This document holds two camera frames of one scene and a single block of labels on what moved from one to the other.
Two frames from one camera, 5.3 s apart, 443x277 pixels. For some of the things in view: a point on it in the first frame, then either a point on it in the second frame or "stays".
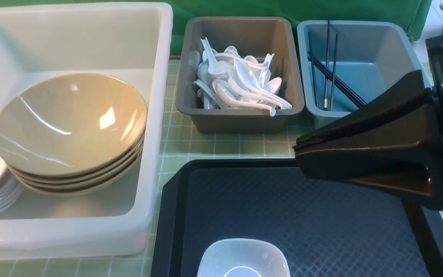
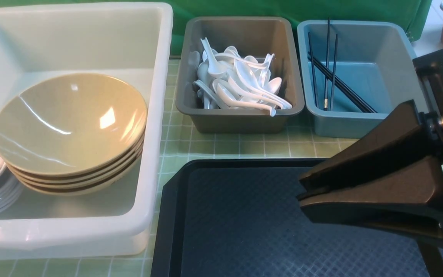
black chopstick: (334, 72) stays
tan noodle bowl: (69, 125) stays
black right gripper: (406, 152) -> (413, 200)
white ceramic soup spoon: (216, 69) stays
